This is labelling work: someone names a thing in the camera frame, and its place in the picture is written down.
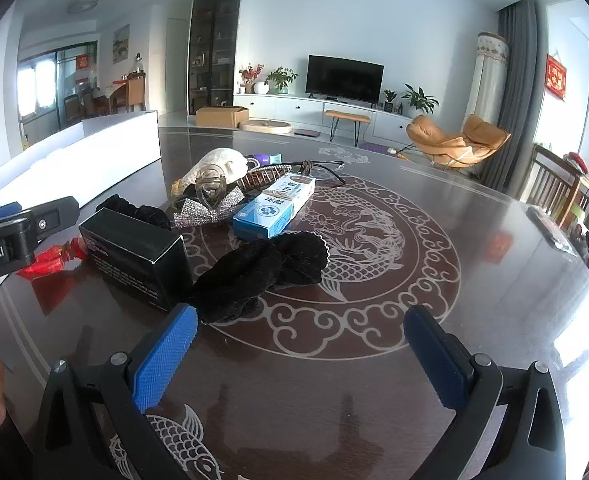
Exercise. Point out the black printed cardboard box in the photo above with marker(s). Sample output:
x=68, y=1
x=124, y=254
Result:
x=134, y=255

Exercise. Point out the clear hair claw clip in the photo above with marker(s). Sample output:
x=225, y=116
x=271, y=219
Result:
x=212, y=185

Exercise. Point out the orange lounge chair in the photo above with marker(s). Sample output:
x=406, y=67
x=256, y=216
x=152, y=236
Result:
x=439, y=140

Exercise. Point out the red flowers in white vase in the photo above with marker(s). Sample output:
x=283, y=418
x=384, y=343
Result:
x=252, y=77

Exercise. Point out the framed wall painting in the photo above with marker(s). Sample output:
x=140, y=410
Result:
x=121, y=44

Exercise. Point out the large brown hair claw clip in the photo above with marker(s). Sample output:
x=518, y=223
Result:
x=264, y=177

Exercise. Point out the round ceiling light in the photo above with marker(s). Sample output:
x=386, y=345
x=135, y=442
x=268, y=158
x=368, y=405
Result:
x=82, y=5

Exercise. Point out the red plastic wrapper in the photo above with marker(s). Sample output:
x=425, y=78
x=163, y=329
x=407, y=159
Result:
x=49, y=260

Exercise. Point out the large leafy potted plant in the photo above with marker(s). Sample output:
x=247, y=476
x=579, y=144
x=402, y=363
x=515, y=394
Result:
x=419, y=100

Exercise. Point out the purple floor mat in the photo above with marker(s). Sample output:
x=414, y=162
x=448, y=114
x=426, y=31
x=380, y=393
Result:
x=374, y=147

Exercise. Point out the covered standing air conditioner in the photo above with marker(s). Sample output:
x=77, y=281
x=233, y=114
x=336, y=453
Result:
x=489, y=80

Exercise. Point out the cream knitted cloth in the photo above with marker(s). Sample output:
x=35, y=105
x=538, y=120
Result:
x=219, y=160

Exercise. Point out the white television cabinet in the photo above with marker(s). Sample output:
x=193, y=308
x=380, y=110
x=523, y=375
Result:
x=284, y=107

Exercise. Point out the round beige pet bed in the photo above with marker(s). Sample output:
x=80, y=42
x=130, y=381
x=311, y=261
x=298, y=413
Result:
x=264, y=126

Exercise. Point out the blue and white carton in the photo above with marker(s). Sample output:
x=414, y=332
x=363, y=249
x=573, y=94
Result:
x=269, y=210

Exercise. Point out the red cloth bundle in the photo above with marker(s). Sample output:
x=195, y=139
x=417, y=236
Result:
x=577, y=161

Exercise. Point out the black velvet knotted headband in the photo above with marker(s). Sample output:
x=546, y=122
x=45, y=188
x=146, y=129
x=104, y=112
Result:
x=254, y=275

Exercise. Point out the red wall hanging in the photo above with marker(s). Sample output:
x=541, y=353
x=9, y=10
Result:
x=556, y=76

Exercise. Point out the dark glass display cabinet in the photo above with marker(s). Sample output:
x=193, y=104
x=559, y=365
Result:
x=214, y=45

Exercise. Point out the black velvet scrunchie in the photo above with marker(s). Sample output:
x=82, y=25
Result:
x=134, y=210

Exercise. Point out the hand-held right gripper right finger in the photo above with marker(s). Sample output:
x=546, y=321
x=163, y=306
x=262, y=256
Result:
x=434, y=360

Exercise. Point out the rhinestone bow hair clip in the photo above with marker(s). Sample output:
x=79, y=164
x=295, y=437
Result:
x=189, y=216

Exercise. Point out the black flat television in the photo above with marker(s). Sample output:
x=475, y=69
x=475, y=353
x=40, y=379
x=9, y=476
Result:
x=344, y=77

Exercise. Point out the purple and teal tube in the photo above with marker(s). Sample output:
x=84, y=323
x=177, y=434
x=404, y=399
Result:
x=257, y=160

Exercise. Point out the wooden bench with metal legs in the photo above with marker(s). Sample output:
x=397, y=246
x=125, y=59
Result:
x=347, y=116

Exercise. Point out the grey curtain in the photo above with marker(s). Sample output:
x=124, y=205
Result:
x=519, y=85

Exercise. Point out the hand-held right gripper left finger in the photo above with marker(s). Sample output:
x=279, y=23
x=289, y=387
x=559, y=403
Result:
x=167, y=355

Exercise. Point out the dark patterned wooden desktop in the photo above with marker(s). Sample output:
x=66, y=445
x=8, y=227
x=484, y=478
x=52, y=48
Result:
x=324, y=410

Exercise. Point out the small potted plant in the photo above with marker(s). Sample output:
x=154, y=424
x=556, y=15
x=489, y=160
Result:
x=389, y=100

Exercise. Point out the green potted plant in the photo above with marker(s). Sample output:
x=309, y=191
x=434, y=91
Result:
x=280, y=79

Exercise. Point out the wooden slatted chair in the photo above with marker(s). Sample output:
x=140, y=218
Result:
x=549, y=180

